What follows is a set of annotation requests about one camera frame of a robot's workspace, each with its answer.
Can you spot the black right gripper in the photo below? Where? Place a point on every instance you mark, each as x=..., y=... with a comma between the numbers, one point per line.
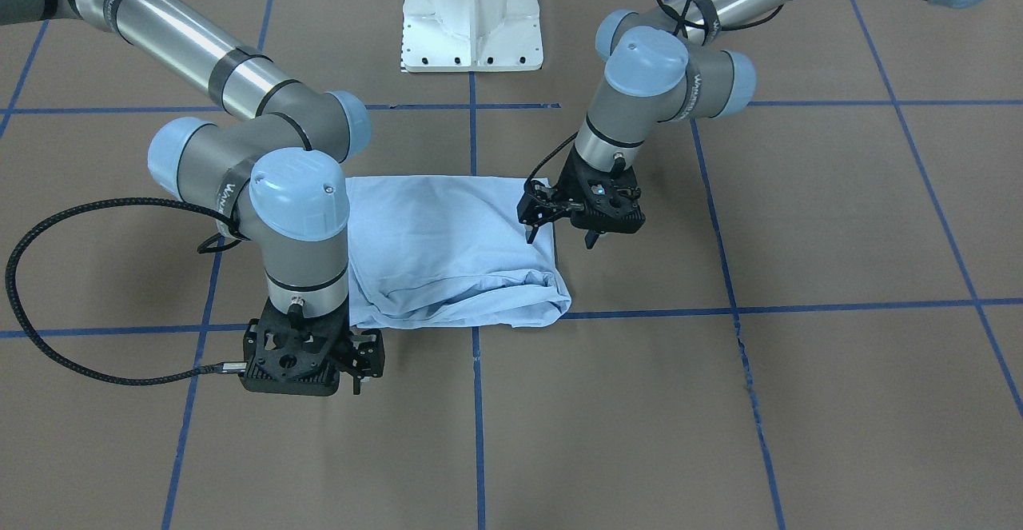
x=366, y=357

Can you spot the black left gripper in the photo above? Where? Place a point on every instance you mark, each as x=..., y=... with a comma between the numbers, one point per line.
x=566, y=187

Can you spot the light blue t-shirt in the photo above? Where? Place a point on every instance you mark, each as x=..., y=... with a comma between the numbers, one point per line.
x=430, y=251

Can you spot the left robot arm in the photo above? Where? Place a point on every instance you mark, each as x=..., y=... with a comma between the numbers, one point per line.
x=659, y=66

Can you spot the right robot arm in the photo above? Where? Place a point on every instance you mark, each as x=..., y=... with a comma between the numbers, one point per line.
x=274, y=179

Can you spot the white camera mast base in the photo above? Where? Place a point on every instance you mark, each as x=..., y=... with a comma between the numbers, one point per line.
x=449, y=36

